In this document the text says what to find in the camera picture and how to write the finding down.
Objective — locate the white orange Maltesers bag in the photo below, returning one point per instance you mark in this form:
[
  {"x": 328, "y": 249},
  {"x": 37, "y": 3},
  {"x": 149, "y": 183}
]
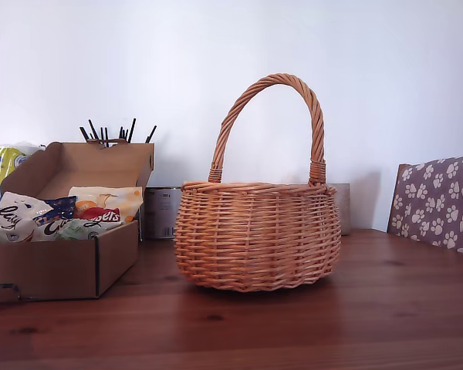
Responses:
[{"x": 112, "y": 198}]

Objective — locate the white green Galaxy egg bag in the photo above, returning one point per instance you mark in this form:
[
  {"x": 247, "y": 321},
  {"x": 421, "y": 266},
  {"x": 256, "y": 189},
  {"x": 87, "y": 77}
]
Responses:
[{"x": 81, "y": 230}]

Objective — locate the blue Terry's egg bag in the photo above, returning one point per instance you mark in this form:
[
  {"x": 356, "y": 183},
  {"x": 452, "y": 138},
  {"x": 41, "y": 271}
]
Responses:
[{"x": 61, "y": 206}]

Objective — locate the white script-print egg bag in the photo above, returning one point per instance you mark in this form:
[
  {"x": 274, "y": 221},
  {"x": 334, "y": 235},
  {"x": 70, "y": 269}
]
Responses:
[{"x": 11, "y": 216}]

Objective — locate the open brown cardboard box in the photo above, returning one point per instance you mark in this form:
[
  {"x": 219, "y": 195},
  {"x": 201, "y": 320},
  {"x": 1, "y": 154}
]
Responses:
[{"x": 61, "y": 266}]

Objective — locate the metal tin can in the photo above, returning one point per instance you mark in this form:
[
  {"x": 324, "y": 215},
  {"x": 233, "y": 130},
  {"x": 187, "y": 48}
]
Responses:
[{"x": 158, "y": 212}]

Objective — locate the blue yellow paper towel pack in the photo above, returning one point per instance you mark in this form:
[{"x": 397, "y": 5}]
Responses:
[{"x": 0, "y": 165}]

